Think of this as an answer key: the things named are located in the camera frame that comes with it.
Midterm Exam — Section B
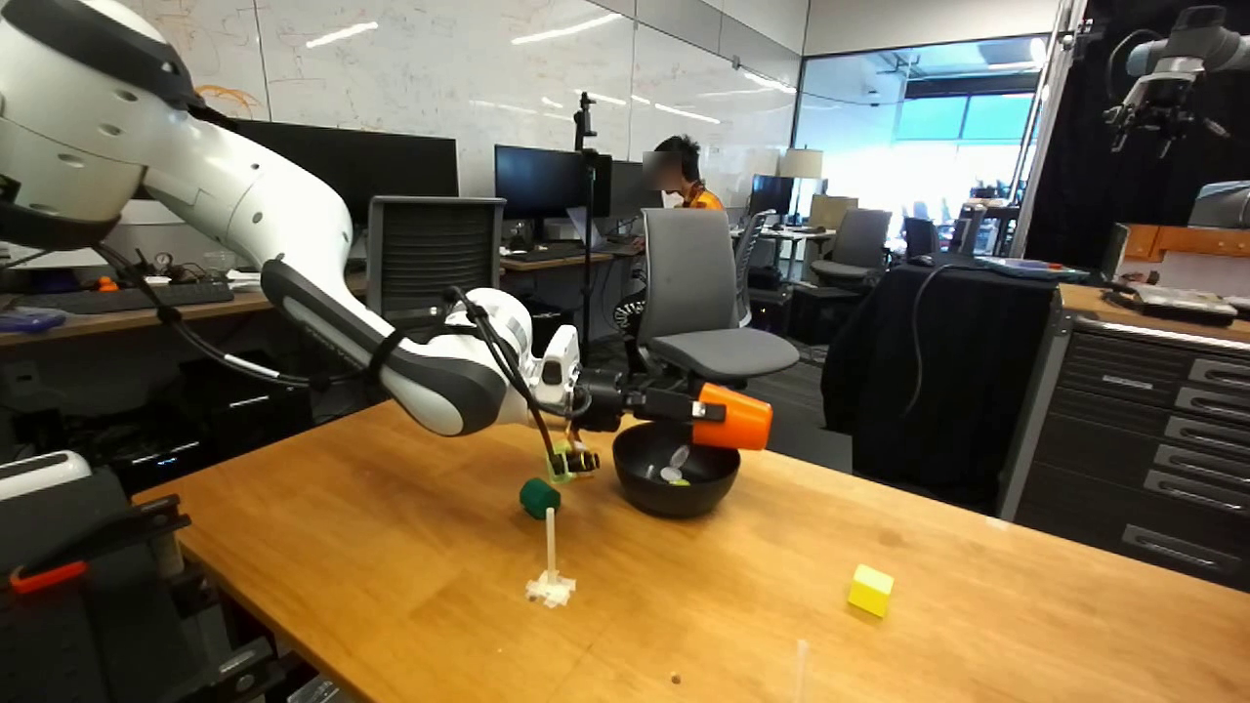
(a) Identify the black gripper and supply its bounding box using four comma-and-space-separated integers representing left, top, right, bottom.
569, 378, 732, 435

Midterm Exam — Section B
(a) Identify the orange plastic cup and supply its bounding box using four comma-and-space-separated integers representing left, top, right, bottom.
686, 382, 776, 459

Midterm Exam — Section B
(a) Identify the black bowl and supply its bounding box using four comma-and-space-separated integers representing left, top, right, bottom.
608, 421, 745, 525

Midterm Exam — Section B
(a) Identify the grey cushioned office chair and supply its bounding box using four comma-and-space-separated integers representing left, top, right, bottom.
631, 209, 806, 396

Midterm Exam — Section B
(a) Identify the black tripod stand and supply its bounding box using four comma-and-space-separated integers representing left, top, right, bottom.
568, 90, 617, 382

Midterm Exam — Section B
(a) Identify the black computer monitor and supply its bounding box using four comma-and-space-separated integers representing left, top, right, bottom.
745, 171, 797, 218
603, 157, 667, 226
491, 145, 596, 226

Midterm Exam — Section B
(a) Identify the person in orange shirt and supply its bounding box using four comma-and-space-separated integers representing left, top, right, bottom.
646, 131, 732, 223

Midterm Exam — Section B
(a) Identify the grey armrest office chair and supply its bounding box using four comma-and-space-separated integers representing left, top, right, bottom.
806, 209, 898, 303

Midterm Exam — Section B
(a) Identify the yellow cube block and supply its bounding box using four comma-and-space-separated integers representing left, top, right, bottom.
845, 559, 898, 621

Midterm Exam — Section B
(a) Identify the white shade lamp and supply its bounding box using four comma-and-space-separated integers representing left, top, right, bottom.
773, 145, 829, 187

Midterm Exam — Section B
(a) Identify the mesh back office chair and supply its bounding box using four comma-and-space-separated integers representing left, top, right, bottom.
362, 191, 517, 327

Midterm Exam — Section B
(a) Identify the black cloth covered table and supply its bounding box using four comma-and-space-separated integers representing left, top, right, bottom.
819, 260, 1064, 516

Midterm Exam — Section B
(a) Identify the large black monitor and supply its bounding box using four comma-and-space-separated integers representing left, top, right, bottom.
225, 118, 460, 237

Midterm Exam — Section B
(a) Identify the tall black backdrop panel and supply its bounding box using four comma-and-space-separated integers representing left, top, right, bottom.
1025, 0, 1250, 269

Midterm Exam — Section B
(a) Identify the black equipment case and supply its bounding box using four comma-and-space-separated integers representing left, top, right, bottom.
108, 357, 321, 495

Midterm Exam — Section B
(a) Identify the grey drawer cabinet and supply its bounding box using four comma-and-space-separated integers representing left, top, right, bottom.
996, 283, 1250, 595

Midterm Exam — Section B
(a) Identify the black keyboard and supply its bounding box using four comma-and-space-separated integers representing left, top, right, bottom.
1114, 284, 1243, 325

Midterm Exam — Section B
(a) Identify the orange and white box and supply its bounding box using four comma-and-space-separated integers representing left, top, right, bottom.
1104, 218, 1250, 312

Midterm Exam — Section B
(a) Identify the black cart with red handle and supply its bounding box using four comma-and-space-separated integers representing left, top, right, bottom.
0, 447, 198, 703

